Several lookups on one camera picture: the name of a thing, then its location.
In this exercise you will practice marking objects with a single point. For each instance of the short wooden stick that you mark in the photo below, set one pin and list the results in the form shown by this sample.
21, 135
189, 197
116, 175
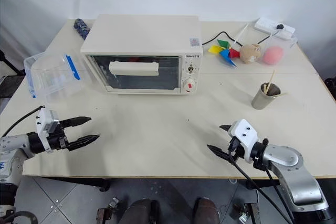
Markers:
281, 94

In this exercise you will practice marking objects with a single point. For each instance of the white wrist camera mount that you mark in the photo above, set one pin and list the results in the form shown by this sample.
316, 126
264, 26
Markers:
244, 134
42, 121

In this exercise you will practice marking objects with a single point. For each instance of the metal cup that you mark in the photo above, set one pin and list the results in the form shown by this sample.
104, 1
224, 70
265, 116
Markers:
262, 102

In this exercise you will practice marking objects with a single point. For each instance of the white timer knob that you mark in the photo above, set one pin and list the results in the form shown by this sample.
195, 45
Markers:
189, 85

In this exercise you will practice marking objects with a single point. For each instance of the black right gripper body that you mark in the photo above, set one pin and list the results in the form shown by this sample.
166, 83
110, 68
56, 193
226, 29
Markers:
237, 149

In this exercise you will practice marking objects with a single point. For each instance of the metal table caster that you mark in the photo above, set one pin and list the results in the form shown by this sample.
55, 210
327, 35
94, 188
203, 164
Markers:
248, 213
107, 211

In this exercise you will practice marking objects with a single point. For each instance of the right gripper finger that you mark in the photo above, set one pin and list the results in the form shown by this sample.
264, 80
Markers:
225, 128
219, 151

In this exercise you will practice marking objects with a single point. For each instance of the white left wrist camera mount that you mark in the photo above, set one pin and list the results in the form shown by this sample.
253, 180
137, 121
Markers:
42, 121

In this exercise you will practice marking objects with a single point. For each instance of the black stand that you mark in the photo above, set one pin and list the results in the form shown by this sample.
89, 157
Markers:
330, 85
9, 64

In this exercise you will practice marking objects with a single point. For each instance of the white toaster oven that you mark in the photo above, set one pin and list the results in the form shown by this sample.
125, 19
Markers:
141, 32

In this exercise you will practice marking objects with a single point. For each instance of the colourful paper pinwheel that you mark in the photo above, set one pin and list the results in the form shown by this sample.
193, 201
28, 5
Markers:
223, 52

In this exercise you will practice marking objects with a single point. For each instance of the black plug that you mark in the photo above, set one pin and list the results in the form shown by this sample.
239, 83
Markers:
280, 26

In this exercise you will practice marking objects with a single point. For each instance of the beige plush toy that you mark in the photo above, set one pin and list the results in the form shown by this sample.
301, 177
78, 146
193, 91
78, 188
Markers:
249, 53

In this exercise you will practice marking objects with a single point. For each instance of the blue patterned bundle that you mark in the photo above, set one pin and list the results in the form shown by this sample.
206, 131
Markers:
81, 27

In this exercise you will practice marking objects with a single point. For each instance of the long wooden stick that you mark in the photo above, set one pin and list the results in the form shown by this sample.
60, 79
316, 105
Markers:
271, 79

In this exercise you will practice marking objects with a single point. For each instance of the clear plastic box blue clips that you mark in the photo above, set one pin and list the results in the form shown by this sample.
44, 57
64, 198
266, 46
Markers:
50, 77

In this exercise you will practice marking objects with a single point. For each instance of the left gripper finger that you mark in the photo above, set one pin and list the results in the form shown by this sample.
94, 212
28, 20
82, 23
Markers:
85, 141
77, 121

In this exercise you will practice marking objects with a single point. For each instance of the glass oven door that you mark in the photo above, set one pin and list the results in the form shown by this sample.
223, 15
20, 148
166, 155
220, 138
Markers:
136, 82

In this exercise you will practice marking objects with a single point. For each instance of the pink foam ball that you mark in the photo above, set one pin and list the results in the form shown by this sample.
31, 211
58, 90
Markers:
273, 54

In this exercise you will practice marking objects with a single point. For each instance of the dark rounded shape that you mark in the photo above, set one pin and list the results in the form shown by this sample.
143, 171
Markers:
207, 211
141, 212

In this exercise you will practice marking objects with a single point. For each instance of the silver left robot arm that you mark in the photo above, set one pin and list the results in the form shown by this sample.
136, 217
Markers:
15, 145

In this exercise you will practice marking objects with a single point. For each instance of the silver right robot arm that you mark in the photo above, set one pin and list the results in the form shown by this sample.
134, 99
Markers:
294, 171

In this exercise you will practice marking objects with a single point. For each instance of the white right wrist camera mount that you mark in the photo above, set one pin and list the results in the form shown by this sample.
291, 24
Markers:
244, 134

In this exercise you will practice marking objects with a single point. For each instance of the white power strip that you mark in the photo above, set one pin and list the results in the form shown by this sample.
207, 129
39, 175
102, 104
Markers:
265, 24

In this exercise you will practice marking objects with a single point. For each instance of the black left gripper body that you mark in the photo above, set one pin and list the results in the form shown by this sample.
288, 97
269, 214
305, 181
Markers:
58, 140

